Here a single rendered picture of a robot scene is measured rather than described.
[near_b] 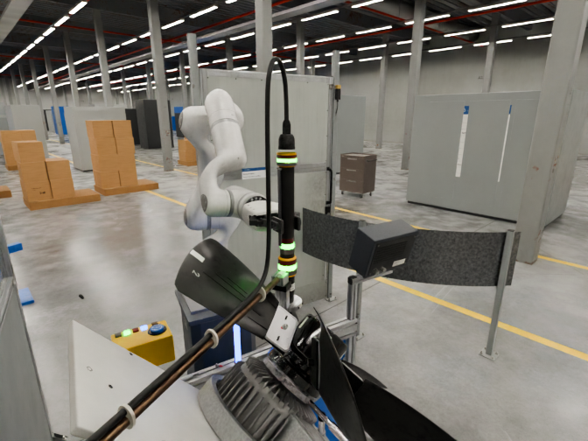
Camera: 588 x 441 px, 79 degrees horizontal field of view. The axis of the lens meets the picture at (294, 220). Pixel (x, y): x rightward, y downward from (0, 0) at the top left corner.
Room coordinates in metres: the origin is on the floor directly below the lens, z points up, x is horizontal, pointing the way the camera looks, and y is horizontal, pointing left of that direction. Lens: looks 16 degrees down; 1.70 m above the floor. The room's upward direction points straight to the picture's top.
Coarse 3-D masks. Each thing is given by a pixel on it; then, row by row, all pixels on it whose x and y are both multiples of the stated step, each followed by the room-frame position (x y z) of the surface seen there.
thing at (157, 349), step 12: (132, 336) 0.92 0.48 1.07; (144, 336) 0.92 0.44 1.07; (156, 336) 0.92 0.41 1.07; (168, 336) 0.92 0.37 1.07; (132, 348) 0.87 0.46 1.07; (144, 348) 0.88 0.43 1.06; (156, 348) 0.90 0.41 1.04; (168, 348) 0.92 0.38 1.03; (156, 360) 0.90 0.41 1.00; (168, 360) 0.92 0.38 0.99
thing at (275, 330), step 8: (280, 312) 0.71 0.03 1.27; (288, 312) 0.72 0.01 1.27; (272, 320) 0.69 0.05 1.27; (280, 320) 0.70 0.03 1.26; (288, 320) 0.71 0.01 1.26; (296, 320) 0.72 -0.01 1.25; (272, 328) 0.67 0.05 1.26; (280, 328) 0.68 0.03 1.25; (288, 328) 0.70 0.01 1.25; (272, 336) 0.66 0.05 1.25; (280, 336) 0.67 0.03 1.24; (288, 336) 0.68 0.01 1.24; (280, 344) 0.66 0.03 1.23; (288, 344) 0.67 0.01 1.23
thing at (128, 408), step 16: (272, 64) 0.71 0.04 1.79; (288, 96) 0.78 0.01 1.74; (288, 112) 0.77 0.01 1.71; (256, 288) 0.64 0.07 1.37; (240, 304) 0.59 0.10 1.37; (224, 320) 0.53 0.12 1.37; (208, 336) 0.49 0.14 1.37; (192, 352) 0.45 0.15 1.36; (176, 368) 0.42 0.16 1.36; (112, 416) 0.33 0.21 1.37; (128, 416) 0.34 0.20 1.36; (96, 432) 0.31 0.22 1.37
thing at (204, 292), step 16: (208, 240) 0.78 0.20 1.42; (192, 256) 0.68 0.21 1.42; (208, 256) 0.72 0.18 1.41; (224, 256) 0.75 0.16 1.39; (208, 272) 0.67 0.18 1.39; (224, 272) 0.70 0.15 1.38; (240, 272) 0.74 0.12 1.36; (192, 288) 0.61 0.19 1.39; (208, 288) 0.64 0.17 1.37; (224, 288) 0.67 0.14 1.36; (240, 288) 0.69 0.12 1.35; (208, 304) 0.61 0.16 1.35; (224, 304) 0.64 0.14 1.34; (256, 304) 0.69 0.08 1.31; (272, 304) 0.71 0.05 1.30; (240, 320) 0.63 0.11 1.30; (256, 320) 0.66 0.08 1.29
